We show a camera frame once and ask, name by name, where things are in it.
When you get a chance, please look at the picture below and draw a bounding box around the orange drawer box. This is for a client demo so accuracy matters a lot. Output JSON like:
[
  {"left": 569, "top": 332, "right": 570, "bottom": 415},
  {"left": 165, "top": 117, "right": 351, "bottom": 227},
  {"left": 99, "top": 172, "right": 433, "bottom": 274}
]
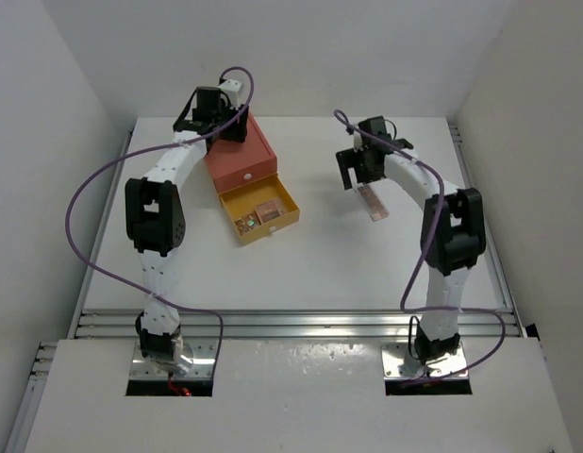
[{"left": 204, "top": 114, "right": 277, "bottom": 193}]

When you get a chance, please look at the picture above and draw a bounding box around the long brown eyeshadow palette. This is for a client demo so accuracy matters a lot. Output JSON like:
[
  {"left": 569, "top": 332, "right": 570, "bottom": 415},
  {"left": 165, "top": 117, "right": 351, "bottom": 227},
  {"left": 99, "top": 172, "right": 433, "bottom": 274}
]
[{"left": 355, "top": 184, "right": 390, "bottom": 222}]

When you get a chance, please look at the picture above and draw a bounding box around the yellow drawer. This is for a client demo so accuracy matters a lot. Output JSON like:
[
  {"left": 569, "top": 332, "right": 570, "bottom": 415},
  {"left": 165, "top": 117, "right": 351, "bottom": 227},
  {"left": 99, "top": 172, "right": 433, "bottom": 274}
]
[{"left": 219, "top": 174, "right": 300, "bottom": 245}]

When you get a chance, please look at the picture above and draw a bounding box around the brown quad eyeshadow palette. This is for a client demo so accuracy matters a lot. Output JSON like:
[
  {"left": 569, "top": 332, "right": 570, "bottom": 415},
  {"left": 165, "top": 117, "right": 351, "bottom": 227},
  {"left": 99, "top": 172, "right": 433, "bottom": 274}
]
[{"left": 256, "top": 198, "right": 284, "bottom": 224}]

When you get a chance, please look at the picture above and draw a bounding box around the round-pan eyeshadow palette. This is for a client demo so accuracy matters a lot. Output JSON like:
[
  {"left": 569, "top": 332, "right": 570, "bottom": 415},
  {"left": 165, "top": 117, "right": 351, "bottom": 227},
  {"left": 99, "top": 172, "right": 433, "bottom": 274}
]
[{"left": 235, "top": 213, "right": 261, "bottom": 235}]

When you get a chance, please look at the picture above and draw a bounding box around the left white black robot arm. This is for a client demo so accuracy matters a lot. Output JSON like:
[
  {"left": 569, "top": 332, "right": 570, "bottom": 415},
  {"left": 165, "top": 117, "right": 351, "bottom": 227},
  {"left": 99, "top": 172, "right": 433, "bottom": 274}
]
[{"left": 125, "top": 78, "right": 248, "bottom": 376}]

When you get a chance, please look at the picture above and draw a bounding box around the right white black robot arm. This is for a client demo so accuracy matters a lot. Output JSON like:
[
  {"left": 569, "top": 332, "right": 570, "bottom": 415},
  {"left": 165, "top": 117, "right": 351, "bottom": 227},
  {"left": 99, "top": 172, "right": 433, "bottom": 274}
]
[{"left": 335, "top": 111, "right": 487, "bottom": 364}]

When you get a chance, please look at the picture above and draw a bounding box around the white front cover panel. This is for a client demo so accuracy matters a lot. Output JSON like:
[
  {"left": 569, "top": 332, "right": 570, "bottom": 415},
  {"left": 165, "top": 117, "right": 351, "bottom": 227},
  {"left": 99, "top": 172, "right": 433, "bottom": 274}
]
[{"left": 26, "top": 339, "right": 572, "bottom": 452}]

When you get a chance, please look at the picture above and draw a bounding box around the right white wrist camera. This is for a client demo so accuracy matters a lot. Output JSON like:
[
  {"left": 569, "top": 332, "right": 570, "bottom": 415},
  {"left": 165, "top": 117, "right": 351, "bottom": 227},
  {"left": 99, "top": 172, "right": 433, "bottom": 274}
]
[{"left": 353, "top": 133, "right": 363, "bottom": 152}]

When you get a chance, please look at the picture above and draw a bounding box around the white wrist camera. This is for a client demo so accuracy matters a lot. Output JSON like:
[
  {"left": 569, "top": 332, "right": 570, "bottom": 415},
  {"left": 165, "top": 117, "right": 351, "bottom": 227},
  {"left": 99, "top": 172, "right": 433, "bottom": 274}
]
[
  {"left": 218, "top": 79, "right": 243, "bottom": 109},
  {"left": 353, "top": 133, "right": 363, "bottom": 152}
]

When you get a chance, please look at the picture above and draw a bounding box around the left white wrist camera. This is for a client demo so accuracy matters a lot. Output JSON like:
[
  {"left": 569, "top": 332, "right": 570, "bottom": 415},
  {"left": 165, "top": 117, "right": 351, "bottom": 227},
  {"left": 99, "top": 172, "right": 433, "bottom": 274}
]
[{"left": 218, "top": 79, "right": 243, "bottom": 109}]

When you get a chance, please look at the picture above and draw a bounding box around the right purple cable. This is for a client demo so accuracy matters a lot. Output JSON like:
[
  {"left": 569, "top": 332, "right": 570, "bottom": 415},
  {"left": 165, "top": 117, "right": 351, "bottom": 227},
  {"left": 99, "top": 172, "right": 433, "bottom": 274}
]
[{"left": 333, "top": 109, "right": 507, "bottom": 386}]

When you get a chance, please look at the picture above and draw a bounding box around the purple cable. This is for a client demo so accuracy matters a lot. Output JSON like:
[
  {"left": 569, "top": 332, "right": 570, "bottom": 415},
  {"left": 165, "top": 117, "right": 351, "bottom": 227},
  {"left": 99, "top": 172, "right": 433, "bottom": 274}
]
[
  {"left": 333, "top": 109, "right": 507, "bottom": 386},
  {"left": 63, "top": 66, "right": 255, "bottom": 378}
]

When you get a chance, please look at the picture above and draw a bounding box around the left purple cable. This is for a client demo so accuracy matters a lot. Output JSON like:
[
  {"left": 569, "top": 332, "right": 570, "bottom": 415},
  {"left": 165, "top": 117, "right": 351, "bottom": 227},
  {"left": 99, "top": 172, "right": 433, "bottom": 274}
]
[{"left": 63, "top": 66, "right": 255, "bottom": 378}]

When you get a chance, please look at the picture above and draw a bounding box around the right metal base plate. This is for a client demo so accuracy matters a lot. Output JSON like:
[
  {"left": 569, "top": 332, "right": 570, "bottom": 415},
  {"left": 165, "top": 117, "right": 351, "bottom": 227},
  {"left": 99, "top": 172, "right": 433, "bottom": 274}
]
[{"left": 380, "top": 340, "right": 468, "bottom": 381}]

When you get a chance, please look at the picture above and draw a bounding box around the metal base plate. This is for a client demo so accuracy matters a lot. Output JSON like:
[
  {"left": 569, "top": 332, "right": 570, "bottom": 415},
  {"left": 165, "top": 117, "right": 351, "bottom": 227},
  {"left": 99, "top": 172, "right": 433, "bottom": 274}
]
[
  {"left": 128, "top": 342, "right": 216, "bottom": 381},
  {"left": 380, "top": 340, "right": 468, "bottom": 381}
]

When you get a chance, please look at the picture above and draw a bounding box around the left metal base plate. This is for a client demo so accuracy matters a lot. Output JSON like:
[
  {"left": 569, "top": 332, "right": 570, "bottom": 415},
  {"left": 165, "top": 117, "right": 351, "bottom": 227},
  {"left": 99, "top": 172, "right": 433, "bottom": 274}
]
[{"left": 128, "top": 342, "right": 216, "bottom": 381}]

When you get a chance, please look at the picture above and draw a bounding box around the aluminium rail frame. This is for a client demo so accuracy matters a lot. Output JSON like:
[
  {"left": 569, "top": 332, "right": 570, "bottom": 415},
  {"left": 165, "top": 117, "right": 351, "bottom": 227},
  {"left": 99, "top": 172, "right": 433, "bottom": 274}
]
[{"left": 5, "top": 117, "right": 525, "bottom": 452}]

